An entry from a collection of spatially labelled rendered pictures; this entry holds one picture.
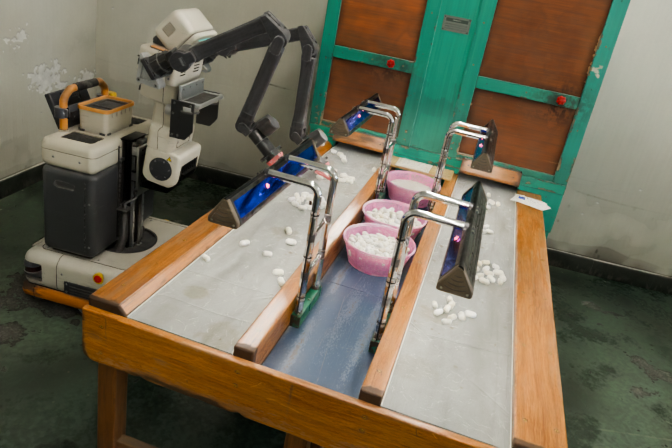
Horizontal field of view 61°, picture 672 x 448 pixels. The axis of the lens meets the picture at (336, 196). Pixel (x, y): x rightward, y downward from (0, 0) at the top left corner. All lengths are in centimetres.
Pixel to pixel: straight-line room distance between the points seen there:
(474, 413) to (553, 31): 191
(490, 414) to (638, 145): 279
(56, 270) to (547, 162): 234
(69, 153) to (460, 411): 182
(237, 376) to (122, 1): 333
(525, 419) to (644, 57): 281
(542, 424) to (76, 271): 199
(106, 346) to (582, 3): 236
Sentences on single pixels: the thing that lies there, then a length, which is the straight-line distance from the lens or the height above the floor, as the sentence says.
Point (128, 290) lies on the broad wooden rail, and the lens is 165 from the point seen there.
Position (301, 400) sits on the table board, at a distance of 145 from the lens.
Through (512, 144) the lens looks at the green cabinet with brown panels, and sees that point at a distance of 298.
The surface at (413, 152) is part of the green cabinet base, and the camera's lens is 302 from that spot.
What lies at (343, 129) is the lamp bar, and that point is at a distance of 224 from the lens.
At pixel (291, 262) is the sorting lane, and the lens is 189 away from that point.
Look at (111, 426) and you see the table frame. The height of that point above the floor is 32.
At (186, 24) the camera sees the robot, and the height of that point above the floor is 134.
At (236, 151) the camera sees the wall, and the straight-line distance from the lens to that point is 420.
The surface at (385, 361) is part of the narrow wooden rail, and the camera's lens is 150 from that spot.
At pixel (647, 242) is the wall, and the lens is 428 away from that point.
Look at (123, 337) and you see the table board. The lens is 160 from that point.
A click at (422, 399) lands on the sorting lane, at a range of 147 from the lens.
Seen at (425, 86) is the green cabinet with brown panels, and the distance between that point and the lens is 295.
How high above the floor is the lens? 166
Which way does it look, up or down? 22 degrees down
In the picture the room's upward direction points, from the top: 10 degrees clockwise
